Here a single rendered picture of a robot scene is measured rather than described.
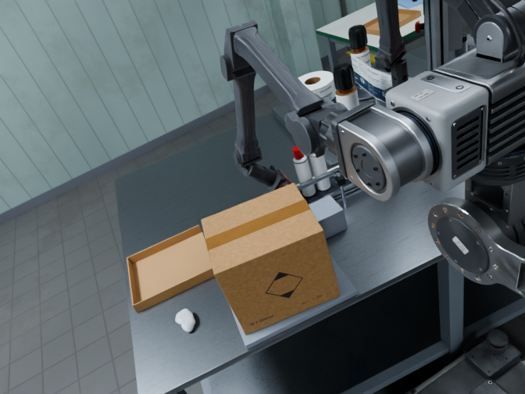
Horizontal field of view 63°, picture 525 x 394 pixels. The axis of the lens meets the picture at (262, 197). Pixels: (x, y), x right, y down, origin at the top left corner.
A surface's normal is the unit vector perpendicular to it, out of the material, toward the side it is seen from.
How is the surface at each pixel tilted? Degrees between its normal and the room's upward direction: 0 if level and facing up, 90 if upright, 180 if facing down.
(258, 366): 0
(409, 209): 0
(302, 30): 90
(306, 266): 90
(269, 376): 0
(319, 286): 90
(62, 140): 90
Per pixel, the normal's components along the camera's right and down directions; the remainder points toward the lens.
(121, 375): -0.27, -0.76
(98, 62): 0.43, 0.46
